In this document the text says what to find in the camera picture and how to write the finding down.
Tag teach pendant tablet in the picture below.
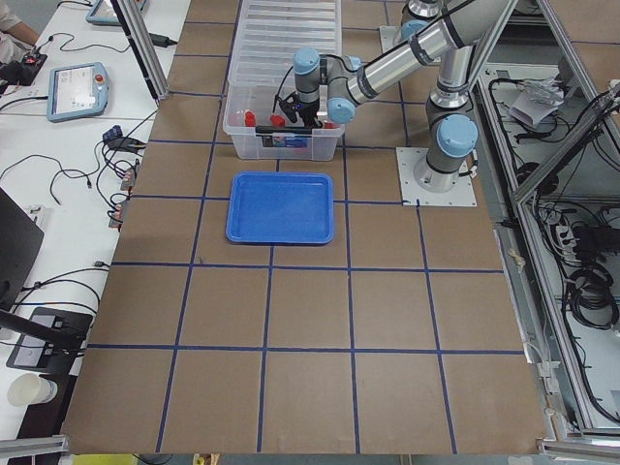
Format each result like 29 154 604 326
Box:
46 62 109 123
85 0 120 26

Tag aluminium frame post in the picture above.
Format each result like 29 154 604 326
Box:
111 0 170 102

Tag coiled black cables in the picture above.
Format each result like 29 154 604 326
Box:
561 265 619 330

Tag black power adapter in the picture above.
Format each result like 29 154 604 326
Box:
149 33 177 47

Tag red block left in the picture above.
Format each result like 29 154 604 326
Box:
244 110 257 127

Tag near teach pendant tablet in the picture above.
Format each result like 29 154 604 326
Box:
46 62 109 123

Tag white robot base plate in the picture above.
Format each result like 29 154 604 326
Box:
395 147 478 207

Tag crumpled white paper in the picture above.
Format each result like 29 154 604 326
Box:
509 77 565 128

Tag black monitor stand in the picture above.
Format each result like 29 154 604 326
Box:
1 306 93 374

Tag red block middle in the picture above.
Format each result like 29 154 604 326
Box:
269 114 286 127

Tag far teach pendant tablet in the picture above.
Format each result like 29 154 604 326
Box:
85 0 120 26

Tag aluminium frame right rail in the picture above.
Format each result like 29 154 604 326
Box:
493 224 580 441

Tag blue plastic tray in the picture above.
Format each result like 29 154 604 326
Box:
226 171 334 245

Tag clear plastic storage box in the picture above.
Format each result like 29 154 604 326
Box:
223 85 345 161

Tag black monitor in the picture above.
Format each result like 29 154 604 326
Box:
0 190 44 310

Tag small black usb hub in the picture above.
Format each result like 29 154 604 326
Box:
102 125 124 144

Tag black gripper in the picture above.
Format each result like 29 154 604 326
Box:
277 92 320 127

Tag white paper cup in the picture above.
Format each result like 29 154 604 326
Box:
7 373 58 407

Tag clear plastic box lid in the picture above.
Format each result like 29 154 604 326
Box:
228 0 342 86

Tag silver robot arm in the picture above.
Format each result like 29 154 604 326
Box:
273 0 515 194

